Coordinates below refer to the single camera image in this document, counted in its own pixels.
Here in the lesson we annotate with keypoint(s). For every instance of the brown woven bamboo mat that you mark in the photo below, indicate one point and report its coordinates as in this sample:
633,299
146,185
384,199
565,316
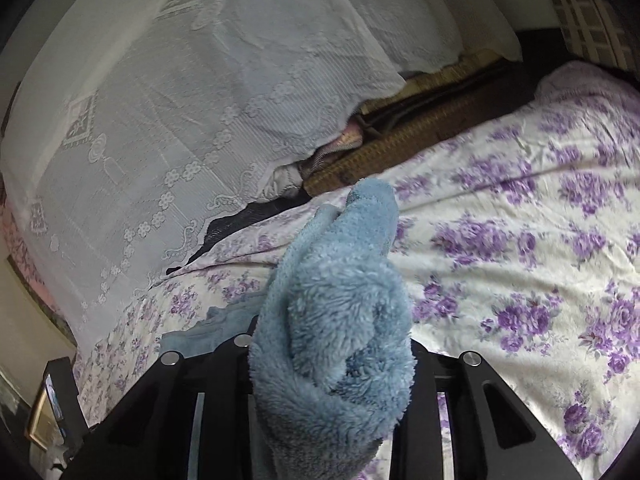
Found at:
431,108

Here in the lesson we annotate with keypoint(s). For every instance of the black cloth under lace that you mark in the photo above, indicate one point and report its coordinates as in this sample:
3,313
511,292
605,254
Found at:
219,241

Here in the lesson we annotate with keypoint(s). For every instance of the purple floral bed sheet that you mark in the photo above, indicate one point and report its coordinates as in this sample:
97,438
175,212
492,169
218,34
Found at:
520,239

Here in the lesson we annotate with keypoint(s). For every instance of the light blue fleece garment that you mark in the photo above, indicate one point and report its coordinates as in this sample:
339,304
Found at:
330,360

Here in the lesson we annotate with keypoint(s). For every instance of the pink folded cloth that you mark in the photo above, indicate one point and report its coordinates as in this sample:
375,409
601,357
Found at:
350,138

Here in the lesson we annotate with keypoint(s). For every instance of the plaid curtain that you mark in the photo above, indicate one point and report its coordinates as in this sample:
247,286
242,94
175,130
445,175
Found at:
598,32

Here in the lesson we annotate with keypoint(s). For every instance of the white lace cover cloth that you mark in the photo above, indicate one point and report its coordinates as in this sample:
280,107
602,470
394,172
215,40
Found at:
142,120

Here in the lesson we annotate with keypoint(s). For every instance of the black device on stand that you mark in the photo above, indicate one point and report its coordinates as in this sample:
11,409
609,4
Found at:
55,419

